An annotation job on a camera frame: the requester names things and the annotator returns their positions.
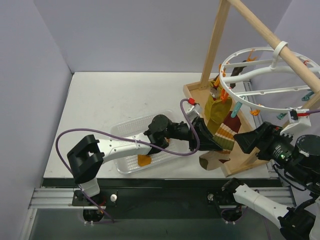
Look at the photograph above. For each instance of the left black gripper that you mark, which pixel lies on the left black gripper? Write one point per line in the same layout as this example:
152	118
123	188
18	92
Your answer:
194	135

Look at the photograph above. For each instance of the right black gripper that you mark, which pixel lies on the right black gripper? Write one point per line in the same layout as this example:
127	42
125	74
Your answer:
261	140

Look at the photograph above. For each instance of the olive yellow sock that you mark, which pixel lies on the olive yellow sock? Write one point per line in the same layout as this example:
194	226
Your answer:
215	112
215	90

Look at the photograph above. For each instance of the orange clip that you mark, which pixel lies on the orange clip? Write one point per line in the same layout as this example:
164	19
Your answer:
224	96
250	58

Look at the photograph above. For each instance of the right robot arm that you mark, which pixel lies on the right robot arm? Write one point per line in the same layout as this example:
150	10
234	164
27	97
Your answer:
300	164

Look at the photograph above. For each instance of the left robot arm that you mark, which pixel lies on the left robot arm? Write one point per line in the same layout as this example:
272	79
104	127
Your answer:
88	155

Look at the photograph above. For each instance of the teal clip upper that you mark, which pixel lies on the teal clip upper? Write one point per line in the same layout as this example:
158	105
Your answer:
236	109

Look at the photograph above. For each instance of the black sock left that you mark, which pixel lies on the black sock left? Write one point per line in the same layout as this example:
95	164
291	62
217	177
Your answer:
235	72

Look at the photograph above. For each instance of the white plastic basket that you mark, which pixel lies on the white plastic basket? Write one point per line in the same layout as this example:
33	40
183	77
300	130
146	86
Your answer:
129	165

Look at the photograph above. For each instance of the wooden drying rack frame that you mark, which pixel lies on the wooden drying rack frame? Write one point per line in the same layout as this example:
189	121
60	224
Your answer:
275	58

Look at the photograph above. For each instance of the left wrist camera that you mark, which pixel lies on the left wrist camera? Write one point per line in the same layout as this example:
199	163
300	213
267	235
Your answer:
195	109

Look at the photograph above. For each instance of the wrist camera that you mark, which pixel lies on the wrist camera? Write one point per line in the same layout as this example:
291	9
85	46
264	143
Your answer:
195	109
298	121

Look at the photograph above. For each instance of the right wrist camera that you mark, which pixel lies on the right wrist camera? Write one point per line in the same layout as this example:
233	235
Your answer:
298	121

